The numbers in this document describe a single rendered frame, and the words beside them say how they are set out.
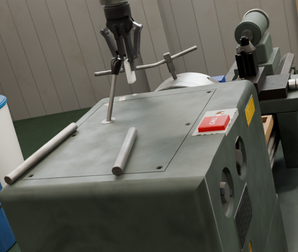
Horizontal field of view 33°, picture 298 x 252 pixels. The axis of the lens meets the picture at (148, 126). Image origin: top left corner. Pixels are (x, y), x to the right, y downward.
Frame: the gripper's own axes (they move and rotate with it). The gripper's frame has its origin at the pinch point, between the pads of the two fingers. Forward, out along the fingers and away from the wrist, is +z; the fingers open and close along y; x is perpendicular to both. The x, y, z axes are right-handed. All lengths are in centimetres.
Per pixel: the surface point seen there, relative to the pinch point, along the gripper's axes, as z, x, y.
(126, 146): 3.1, 43.8, -16.2
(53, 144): 5.3, 37.7, 6.5
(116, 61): -7.9, 16.3, -4.4
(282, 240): 56, 4, -40
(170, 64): 2.6, -11.9, -8.4
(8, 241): 137, -87, 153
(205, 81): 9.1, -12.1, -18.9
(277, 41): 100, -382, 12
